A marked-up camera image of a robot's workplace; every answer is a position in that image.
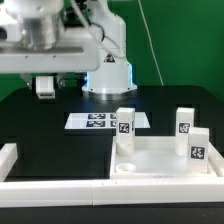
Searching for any white sheet with tags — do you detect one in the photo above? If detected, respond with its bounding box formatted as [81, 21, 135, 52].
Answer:
[65, 112, 150, 130]

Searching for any white square tabletop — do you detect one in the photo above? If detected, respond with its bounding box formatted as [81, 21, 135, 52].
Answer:
[110, 136, 217, 179]

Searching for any white U-shaped obstacle fence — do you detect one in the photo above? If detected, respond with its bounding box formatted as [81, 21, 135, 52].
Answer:
[0, 144, 224, 208]

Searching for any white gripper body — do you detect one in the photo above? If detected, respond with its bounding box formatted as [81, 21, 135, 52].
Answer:
[0, 27, 100, 74]

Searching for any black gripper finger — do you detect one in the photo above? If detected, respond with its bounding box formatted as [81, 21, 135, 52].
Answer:
[54, 73, 67, 89]
[20, 73, 35, 90]

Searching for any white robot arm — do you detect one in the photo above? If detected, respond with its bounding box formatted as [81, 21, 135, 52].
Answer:
[0, 0, 137, 99]

